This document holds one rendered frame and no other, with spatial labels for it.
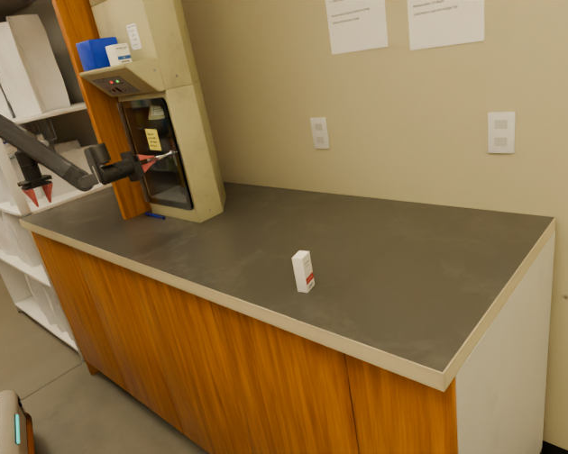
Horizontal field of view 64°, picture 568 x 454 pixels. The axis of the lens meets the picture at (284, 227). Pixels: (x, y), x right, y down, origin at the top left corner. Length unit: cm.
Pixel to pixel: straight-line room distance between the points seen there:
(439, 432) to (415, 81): 96
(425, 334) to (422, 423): 18
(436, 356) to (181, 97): 115
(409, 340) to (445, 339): 6
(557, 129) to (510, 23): 29
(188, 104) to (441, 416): 120
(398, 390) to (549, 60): 87
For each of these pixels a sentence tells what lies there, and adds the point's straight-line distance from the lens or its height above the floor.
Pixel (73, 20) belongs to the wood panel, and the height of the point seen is 168.
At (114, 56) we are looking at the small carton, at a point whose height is 154.
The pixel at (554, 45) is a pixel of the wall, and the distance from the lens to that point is 134.
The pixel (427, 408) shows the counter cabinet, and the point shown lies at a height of 81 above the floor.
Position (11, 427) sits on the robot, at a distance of 225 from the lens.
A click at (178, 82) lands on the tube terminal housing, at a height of 143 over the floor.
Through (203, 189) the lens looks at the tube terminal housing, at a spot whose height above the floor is 105.
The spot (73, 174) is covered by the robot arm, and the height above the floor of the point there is 122.
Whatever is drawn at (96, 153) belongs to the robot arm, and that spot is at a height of 127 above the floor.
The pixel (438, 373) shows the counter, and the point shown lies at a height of 94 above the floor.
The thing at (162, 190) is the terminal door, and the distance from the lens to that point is 176.
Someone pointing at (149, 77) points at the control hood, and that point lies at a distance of 154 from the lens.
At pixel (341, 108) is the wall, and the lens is 162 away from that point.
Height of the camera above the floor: 149
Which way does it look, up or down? 22 degrees down
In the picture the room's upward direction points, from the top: 10 degrees counter-clockwise
